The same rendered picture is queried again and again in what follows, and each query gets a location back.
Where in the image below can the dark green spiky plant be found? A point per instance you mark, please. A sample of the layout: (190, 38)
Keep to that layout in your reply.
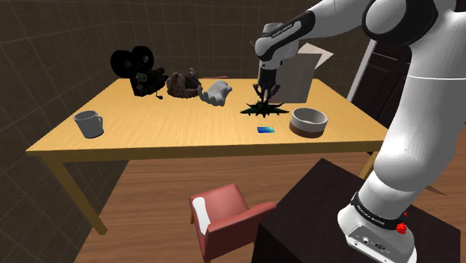
(264, 108)

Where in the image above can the wooden table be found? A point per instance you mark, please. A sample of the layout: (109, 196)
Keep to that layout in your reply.
(174, 124)

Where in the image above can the blue card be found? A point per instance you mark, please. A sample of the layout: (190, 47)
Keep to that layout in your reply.
(265, 130)

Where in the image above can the grey mug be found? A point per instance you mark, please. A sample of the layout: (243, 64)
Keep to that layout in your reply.
(89, 124)

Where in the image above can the black film projector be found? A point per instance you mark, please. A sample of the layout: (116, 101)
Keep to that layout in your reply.
(140, 71)

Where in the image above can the dark robot stand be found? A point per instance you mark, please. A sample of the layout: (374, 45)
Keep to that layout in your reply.
(313, 218)

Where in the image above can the white and brown bowl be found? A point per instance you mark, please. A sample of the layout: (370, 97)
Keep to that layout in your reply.
(308, 122)

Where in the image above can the brown rough basket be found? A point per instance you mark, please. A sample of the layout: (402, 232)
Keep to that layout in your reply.
(182, 85)

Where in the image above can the dark wooden door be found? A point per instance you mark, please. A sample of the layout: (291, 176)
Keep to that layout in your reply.
(386, 80)

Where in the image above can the red armchair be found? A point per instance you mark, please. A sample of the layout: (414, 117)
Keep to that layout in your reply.
(224, 222)

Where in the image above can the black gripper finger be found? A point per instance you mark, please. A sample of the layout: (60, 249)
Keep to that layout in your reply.
(273, 91)
(259, 92)

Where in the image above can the open cardboard box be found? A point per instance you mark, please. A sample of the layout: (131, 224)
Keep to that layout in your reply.
(296, 80)

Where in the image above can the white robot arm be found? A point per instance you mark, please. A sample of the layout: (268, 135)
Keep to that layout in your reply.
(418, 120)

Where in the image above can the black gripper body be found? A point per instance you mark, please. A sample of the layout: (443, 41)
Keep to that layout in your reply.
(267, 77)

